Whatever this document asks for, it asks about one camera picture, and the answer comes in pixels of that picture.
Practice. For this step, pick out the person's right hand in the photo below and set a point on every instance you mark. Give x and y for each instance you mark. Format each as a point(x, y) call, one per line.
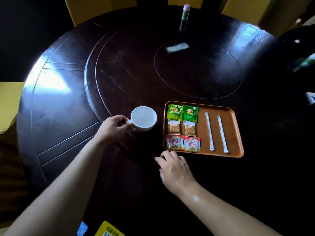
point(176, 173)

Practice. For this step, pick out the person's left hand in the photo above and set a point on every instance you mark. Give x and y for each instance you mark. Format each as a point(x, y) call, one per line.
point(112, 130)

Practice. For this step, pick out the person's left thumb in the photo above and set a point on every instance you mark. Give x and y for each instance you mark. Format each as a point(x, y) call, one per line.
point(128, 126)

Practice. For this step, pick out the person's right thumb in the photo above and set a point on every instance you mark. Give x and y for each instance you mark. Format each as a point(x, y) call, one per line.
point(160, 161)

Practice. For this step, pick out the white ceramic cup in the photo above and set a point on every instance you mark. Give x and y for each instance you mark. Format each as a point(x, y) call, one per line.
point(144, 118)

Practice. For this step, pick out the person's left forearm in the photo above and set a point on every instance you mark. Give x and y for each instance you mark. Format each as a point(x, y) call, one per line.
point(64, 191)

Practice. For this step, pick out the person's right forearm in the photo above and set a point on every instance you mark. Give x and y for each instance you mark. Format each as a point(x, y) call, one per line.
point(221, 213)

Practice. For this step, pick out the red creamer packet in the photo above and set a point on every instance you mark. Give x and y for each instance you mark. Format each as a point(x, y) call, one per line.
point(174, 142)
point(192, 144)

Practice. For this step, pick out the brown sugar packet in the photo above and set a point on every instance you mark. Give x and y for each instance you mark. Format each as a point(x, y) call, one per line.
point(189, 129)
point(174, 127)

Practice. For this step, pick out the dark round turntable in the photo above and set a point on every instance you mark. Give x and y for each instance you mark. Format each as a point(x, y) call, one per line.
point(137, 81)

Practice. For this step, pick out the light green tea bag packet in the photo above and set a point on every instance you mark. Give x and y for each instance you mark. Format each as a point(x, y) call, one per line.
point(174, 112)

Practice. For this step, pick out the dark green tea bag packet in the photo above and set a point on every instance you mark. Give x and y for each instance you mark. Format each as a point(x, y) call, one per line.
point(190, 113)

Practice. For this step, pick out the white wrapped stirrer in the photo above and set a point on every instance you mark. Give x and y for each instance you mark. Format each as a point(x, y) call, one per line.
point(223, 133)
point(209, 131)

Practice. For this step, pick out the orange rectangular tray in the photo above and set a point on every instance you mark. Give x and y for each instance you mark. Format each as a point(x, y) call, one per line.
point(221, 135)

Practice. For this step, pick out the yellow sticker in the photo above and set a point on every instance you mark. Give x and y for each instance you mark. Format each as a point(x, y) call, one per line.
point(109, 229)

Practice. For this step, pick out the white paper slip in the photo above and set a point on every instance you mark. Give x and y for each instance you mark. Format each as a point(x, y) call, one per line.
point(177, 47)

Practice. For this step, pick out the blue sticker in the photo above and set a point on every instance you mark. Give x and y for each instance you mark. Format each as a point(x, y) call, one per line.
point(82, 229)

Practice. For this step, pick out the yellow chair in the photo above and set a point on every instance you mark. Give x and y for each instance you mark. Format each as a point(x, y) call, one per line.
point(246, 8)
point(185, 2)
point(98, 8)
point(9, 105)

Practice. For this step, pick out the slim bottle with pink cap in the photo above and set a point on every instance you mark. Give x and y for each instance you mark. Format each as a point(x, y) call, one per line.
point(185, 14)

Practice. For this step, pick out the green and white bottle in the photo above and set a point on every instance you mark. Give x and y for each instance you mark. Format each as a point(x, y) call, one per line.
point(305, 63)

